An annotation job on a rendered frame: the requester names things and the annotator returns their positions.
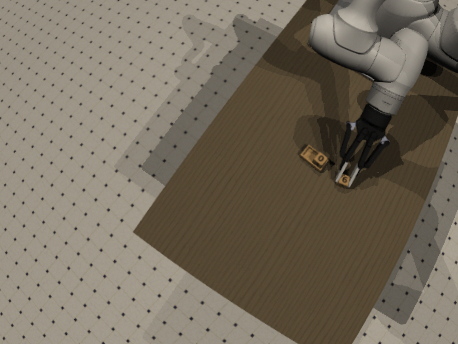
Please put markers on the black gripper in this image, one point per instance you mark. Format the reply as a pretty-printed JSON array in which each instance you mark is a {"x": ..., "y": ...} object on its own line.
[{"x": 370, "y": 133}]

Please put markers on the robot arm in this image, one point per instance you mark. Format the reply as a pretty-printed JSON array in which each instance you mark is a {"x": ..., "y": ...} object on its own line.
[{"x": 395, "y": 58}]

